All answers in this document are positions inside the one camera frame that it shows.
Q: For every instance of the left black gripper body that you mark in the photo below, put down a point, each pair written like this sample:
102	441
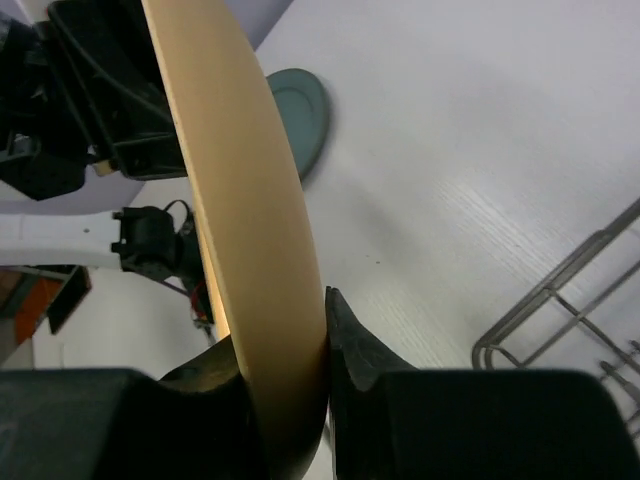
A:
46	141

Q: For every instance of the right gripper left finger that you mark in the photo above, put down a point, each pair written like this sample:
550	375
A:
194	423

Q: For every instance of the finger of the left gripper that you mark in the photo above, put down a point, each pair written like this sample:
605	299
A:
118	87

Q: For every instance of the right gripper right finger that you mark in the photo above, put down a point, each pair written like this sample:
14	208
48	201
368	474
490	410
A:
391	420

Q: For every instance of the blue-grey plate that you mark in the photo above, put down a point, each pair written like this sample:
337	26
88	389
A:
305	110

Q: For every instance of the yellow plate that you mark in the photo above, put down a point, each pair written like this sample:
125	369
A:
256	240

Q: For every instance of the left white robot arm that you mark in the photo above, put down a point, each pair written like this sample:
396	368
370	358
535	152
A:
82	240

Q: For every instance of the grey wire dish rack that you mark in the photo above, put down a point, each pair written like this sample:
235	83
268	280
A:
583	315

